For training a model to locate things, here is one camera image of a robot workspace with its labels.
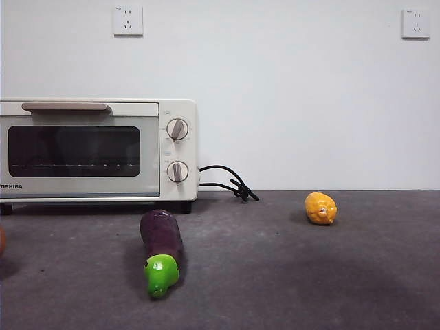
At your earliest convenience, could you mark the white toaster oven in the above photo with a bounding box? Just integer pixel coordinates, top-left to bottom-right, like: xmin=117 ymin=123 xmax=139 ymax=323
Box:
xmin=0 ymin=98 xmax=199 ymax=216

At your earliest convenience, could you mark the glass oven door beige handle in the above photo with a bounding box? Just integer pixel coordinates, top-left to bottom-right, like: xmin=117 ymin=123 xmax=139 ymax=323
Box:
xmin=0 ymin=102 xmax=161 ymax=199

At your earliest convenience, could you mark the beige oven knob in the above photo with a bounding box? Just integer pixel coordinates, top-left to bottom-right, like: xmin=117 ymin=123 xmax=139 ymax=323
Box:
xmin=166 ymin=118 xmax=189 ymax=142
xmin=166 ymin=160 xmax=189 ymax=185

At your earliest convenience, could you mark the purple eggplant green stem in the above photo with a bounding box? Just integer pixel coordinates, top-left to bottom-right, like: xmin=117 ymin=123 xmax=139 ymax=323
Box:
xmin=139 ymin=209 xmax=184 ymax=299

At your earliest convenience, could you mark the yellow corn cob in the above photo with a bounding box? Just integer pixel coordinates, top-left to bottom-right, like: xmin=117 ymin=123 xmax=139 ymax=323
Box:
xmin=304 ymin=192 xmax=338 ymax=226

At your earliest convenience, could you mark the black oven power cable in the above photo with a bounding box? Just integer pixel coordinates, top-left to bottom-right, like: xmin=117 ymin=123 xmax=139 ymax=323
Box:
xmin=198 ymin=164 xmax=261 ymax=203

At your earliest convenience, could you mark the metal wire oven rack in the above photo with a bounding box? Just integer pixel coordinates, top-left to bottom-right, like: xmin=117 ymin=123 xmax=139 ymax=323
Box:
xmin=8 ymin=162 xmax=141 ymax=169

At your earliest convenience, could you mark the white wall socket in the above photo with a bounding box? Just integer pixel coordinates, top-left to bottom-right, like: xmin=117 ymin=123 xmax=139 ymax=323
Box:
xmin=401 ymin=8 xmax=431 ymax=40
xmin=113 ymin=5 xmax=144 ymax=38

